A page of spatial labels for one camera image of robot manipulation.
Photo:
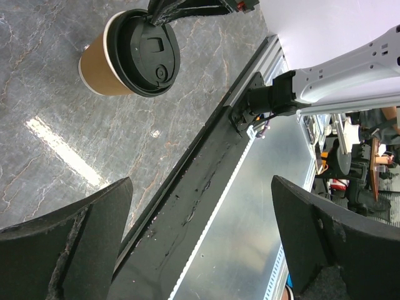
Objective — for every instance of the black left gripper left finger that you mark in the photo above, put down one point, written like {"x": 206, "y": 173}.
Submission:
{"x": 69, "y": 253}

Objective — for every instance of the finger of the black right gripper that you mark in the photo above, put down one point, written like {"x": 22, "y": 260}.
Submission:
{"x": 165, "y": 11}

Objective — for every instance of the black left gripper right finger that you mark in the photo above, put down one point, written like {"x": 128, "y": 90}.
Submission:
{"x": 331, "y": 252}

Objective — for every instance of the black plastic cup lid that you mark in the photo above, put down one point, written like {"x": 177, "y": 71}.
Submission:
{"x": 146, "y": 58}

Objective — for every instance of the brown paper coffee cup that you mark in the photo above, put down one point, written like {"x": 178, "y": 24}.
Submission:
{"x": 96, "y": 69}

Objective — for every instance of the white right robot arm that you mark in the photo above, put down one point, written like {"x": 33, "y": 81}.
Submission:
{"x": 332, "y": 46}

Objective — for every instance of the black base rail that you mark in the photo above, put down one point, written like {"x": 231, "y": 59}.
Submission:
{"x": 157, "y": 248}

